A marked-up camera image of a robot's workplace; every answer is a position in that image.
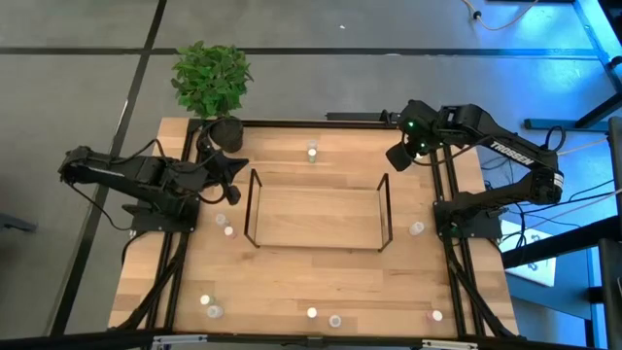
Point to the grey metal floor bar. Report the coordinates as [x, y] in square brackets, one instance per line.
[534, 124]

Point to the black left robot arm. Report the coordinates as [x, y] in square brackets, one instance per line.
[146, 172]

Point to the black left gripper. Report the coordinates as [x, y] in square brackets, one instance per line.
[209, 174]

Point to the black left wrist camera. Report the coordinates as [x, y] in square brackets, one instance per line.
[233, 195]

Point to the green potted plant black pot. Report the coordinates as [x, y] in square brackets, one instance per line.
[211, 80]

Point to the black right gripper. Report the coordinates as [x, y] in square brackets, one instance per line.
[424, 127]

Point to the white printed paper sheet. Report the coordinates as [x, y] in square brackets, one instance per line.
[534, 272]

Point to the black metal beam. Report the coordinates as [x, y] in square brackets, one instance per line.
[559, 243]

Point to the grey chair leg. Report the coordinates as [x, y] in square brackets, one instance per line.
[14, 223]

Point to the black beam silver brackets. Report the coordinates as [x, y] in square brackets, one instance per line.
[97, 342]

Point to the black desk frame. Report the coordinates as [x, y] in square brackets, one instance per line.
[597, 113]

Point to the wooden shelf black metal frame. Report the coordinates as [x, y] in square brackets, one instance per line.
[316, 214]

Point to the white cups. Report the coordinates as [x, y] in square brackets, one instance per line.
[215, 311]

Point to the black bar bracket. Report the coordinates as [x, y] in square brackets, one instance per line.
[355, 116]

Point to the large pink plastic cup stack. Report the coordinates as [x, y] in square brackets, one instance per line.
[312, 312]

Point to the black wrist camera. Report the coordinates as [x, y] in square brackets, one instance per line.
[398, 158]
[233, 195]

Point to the translucent white medicine bottle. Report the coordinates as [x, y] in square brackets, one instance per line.
[416, 228]
[335, 321]

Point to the green medicine bottle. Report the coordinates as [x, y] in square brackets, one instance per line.
[206, 300]
[312, 154]

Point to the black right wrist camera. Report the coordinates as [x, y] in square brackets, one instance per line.
[398, 158]

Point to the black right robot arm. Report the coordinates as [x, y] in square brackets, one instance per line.
[515, 151]

